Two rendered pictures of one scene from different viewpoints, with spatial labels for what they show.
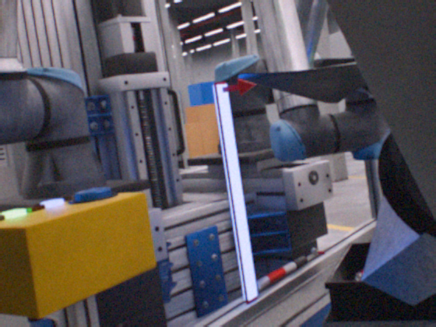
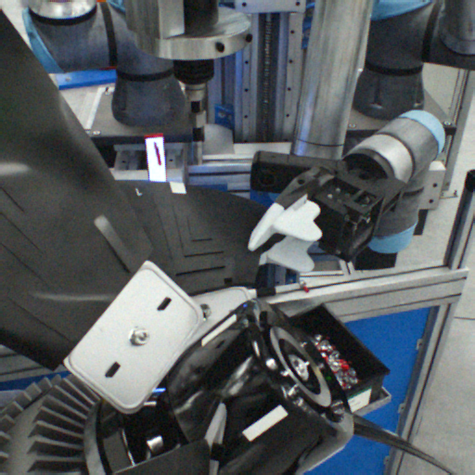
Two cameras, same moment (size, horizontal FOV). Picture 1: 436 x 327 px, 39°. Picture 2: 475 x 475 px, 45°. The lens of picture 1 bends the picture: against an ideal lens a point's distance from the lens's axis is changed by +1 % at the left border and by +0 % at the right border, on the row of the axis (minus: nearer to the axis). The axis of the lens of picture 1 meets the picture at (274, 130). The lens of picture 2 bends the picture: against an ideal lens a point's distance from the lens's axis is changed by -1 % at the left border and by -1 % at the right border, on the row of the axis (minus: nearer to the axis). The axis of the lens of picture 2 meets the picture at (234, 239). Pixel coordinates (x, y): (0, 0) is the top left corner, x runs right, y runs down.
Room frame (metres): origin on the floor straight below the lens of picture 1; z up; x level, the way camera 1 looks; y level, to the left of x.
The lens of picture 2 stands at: (0.47, -0.48, 1.54)
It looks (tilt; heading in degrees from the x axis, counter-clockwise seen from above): 37 degrees down; 44
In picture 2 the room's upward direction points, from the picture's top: straight up
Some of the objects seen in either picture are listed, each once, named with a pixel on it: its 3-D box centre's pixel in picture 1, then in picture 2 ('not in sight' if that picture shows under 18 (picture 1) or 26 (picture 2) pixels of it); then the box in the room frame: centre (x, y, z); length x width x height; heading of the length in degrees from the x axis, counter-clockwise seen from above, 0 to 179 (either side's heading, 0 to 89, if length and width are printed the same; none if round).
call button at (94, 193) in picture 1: (93, 195); not in sight; (0.69, 0.22, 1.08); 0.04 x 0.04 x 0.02
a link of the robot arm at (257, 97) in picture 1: (241, 83); (404, 24); (1.52, 0.06, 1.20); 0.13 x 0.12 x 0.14; 105
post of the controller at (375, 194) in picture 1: (374, 174); (466, 221); (1.35, -0.21, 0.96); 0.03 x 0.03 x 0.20; 57
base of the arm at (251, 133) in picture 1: (245, 130); (391, 82); (1.52, 0.07, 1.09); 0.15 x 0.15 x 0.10
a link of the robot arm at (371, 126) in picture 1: (360, 130); (379, 207); (1.12, -0.16, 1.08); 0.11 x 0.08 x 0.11; 105
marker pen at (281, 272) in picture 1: (281, 272); (235, 295); (1.00, 0.02, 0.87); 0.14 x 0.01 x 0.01; 143
